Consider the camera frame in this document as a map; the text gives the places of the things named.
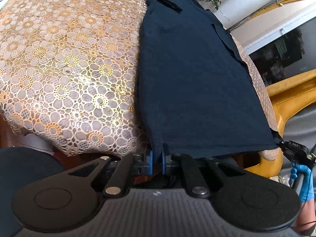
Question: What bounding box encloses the floral lace table cover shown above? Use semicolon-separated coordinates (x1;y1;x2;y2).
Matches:
1;0;278;157

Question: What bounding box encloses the navy blue t-shirt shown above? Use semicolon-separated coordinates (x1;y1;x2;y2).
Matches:
137;0;277;159

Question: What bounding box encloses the yellow armchair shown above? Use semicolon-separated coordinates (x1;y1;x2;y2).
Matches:
246;70;315;178

